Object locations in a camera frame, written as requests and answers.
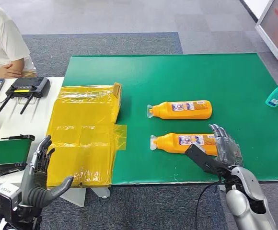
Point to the green belt conveyor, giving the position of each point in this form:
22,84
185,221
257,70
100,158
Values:
4,152

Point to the white red sign board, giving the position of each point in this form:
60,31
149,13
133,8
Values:
276,25

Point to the green table mat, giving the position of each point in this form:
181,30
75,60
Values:
177,79

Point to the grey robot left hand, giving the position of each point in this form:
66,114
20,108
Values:
35,181

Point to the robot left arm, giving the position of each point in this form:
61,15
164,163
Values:
26,219

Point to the person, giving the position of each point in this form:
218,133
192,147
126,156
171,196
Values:
2,41

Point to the yellow plastic bag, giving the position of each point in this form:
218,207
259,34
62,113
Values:
81,136

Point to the white table base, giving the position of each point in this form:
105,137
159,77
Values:
98,192

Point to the black remote controller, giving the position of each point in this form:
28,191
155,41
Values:
29,85

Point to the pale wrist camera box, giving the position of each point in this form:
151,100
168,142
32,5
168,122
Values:
5,198

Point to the orange bottle with label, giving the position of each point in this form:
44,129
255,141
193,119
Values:
172,144
168,111

